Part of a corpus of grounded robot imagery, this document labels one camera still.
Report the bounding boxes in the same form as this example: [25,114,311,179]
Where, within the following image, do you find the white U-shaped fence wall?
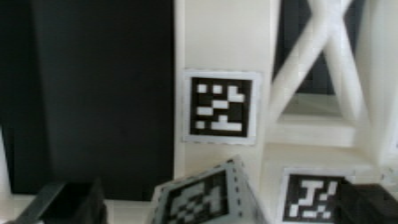
[0,128,153,224]

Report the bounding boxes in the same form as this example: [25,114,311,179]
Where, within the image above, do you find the white tagged cube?
[146,156,269,224]

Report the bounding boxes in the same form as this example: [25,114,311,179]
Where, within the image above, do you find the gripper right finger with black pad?
[334,182,398,224]

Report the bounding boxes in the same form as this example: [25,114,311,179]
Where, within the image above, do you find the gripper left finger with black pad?
[15,180,107,224]

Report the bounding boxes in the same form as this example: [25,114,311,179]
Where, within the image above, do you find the white chair seat part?
[262,143,398,224]

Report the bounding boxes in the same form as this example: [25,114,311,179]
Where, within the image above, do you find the white chair back frame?
[174,0,398,176]

